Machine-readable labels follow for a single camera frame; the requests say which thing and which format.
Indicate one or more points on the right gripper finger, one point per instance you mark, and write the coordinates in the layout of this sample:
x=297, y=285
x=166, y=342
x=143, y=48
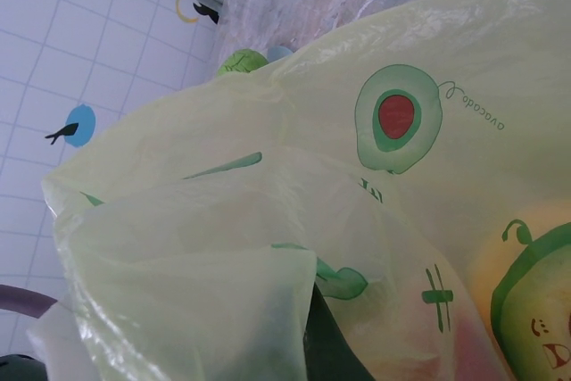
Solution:
x=330, y=350

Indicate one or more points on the yellow-green avocado print plastic bag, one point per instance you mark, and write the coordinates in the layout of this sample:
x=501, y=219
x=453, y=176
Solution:
x=312, y=153

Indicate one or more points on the pale round plate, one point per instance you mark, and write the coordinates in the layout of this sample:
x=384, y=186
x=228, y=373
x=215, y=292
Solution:
x=277, y=53

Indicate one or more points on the green apple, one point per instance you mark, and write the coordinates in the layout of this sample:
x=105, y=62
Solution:
x=238, y=62

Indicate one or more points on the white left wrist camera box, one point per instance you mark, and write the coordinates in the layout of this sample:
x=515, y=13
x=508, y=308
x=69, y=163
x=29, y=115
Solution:
x=53, y=336

